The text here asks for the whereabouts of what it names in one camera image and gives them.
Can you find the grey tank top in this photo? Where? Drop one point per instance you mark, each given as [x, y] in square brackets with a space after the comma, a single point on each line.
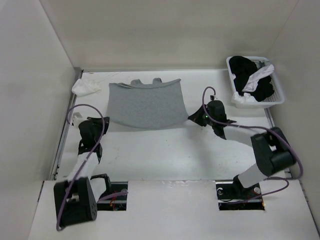
[152, 106]

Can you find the white plastic laundry basket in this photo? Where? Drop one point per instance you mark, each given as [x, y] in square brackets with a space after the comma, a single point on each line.
[254, 82]

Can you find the black tank top in basket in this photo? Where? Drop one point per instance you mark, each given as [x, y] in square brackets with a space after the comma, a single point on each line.
[247, 75]

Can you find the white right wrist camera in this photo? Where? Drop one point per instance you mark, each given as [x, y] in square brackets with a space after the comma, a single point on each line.
[213, 97]

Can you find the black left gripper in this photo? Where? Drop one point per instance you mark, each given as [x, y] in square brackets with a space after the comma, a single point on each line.
[97, 121]

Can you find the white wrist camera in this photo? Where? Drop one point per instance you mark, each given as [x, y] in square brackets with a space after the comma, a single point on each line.
[213, 97]
[77, 118]

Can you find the aluminium table edge rail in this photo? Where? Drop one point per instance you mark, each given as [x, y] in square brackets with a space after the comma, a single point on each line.
[61, 141]

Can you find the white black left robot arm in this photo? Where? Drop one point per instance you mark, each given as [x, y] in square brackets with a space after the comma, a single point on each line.
[76, 196]

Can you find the white front cover board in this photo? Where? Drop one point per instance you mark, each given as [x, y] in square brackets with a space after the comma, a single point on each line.
[183, 210]

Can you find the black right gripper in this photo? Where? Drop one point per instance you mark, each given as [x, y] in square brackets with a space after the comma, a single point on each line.
[196, 117]

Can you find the white tank top in basket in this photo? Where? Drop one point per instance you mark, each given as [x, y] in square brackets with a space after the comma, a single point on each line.
[257, 77]

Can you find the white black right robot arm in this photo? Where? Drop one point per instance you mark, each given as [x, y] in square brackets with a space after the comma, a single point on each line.
[271, 150]

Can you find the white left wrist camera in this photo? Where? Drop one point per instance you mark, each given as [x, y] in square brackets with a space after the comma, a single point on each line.
[77, 118]

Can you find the white folded tank top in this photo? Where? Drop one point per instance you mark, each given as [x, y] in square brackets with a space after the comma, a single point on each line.
[83, 87]

